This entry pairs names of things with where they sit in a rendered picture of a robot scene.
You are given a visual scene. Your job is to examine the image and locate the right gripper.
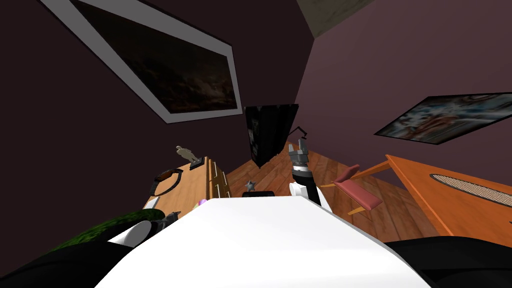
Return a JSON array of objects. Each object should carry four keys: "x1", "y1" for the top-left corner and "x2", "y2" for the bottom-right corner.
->
[{"x1": 287, "y1": 137, "x2": 311, "y2": 166}]

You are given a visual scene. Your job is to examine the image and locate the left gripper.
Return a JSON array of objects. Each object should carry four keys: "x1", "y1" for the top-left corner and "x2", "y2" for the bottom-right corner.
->
[{"x1": 159, "y1": 211, "x2": 183, "y2": 231}]

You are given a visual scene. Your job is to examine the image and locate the wooden dresser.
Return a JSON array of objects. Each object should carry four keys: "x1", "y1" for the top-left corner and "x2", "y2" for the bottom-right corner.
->
[{"x1": 141, "y1": 156, "x2": 233, "y2": 220}]

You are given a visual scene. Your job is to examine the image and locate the black curved band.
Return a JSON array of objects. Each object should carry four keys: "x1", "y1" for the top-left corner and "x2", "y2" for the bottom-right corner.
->
[{"x1": 149, "y1": 167, "x2": 185, "y2": 197}]

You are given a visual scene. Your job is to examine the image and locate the dark green rounded object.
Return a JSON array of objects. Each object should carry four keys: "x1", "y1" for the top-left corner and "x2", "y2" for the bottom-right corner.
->
[{"x1": 51, "y1": 208, "x2": 166, "y2": 254}]

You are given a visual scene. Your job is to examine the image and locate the beige figure statue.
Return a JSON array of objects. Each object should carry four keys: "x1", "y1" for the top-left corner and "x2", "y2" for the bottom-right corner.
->
[{"x1": 175, "y1": 145, "x2": 205, "y2": 170}]

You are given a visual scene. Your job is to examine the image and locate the red wooden chair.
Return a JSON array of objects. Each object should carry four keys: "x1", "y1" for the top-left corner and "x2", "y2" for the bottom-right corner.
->
[{"x1": 319, "y1": 159, "x2": 391, "y2": 217}]

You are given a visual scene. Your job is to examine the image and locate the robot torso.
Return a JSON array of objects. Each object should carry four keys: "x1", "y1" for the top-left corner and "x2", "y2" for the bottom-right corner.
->
[{"x1": 93, "y1": 191, "x2": 434, "y2": 288}]

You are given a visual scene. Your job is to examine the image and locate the orange wooden table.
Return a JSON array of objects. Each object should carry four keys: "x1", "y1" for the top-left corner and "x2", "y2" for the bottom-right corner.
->
[{"x1": 385, "y1": 153, "x2": 512, "y2": 249}]

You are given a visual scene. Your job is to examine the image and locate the woven oval mat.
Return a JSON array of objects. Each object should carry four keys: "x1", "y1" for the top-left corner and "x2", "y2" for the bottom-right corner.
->
[{"x1": 429, "y1": 172, "x2": 512, "y2": 209}]

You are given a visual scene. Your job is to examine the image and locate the dark picture with grey frame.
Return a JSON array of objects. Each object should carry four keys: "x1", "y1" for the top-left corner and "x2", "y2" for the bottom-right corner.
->
[{"x1": 39, "y1": 0, "x2": 244, "y2": 125}]

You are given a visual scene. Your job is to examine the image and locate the colourful wall picture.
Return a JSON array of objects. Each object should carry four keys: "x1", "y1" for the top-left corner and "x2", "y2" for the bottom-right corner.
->
[{"x1": 373, "y1": 92, "x2": 512, "y2": 146}]

